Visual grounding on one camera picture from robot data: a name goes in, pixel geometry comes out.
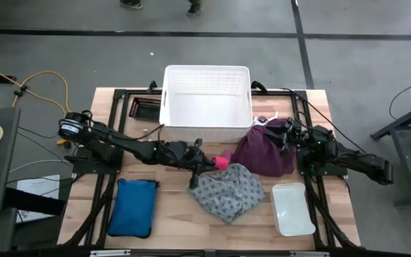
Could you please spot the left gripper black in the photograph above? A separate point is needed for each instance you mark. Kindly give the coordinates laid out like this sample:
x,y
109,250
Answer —
x,y
187,157

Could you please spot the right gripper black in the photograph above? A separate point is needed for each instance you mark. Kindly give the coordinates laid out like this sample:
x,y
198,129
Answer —
x,y
293,137

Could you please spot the red bandage roll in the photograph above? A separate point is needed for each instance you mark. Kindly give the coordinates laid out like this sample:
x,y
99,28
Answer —
x,y
221,163

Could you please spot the purple cloth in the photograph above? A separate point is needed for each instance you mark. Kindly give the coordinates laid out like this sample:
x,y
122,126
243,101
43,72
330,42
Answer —
x,y
255,157

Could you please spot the grey patterned cloth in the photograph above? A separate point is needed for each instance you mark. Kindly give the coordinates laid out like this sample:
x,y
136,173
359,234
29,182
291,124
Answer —
x,y
227,196

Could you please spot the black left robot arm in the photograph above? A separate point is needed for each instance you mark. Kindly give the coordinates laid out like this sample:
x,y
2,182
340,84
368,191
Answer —
x,y
120,142

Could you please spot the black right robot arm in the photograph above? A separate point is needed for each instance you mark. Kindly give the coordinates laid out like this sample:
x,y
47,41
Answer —
x,y
362,162

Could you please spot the white plastic woven basket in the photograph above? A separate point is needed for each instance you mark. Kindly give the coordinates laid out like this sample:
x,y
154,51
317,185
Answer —
x,y
205,107

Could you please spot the white shallow plastic tray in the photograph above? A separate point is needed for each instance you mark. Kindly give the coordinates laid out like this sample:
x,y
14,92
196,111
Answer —
x,y
291,210

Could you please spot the small black mesh tray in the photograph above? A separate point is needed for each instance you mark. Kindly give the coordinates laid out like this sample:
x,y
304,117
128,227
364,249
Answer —
x,y
143,109

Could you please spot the blue zippered pouch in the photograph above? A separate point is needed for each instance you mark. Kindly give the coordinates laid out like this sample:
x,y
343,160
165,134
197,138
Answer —
x,y
132,208

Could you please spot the dark grey metal stand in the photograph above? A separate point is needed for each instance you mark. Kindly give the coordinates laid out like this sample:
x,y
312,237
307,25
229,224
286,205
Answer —
x,y
409,150

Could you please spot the person's shoe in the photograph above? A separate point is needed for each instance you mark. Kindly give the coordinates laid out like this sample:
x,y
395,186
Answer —
x,y
194,8
131,3

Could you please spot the white paper sheet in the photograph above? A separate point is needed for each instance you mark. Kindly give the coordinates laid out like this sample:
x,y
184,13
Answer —
x,y
38,185

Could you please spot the black padded bar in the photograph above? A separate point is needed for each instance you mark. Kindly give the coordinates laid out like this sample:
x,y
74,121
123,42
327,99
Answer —
x,y
34,201

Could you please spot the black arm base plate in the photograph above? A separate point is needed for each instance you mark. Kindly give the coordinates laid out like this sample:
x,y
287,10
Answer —
x,y
84,167
337,171

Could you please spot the black metal table frame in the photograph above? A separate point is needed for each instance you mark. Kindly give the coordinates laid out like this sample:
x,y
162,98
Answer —
x,y
119,94

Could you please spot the silver metal bracket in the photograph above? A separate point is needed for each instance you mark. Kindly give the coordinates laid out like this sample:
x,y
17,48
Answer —
x,y
109,253
309,254

